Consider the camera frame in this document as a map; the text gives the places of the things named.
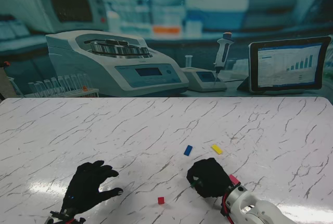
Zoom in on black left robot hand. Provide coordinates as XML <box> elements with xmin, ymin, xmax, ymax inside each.
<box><xmin>62</xmin><ymin>160</ymin><xmax>123</xmax><ymax>214</ymax></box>

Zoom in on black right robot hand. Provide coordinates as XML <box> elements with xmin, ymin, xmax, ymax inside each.
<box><xmin>186</xmin><ymin>157</ymin><xmax>232</xmax><ymax>199</ymax></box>

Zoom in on pink domino block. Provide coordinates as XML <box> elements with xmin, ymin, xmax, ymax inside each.
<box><xmin>228</xmin><ymin>174</ymin><xmax>241</xmax><ymax>186</ymax></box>

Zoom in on printed laboratory backdrop banner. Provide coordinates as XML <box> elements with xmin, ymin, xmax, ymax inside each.
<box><xmin>0</xmin><ymin>0</ymin><xmax>333</xmax><ymax>99</ymax></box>

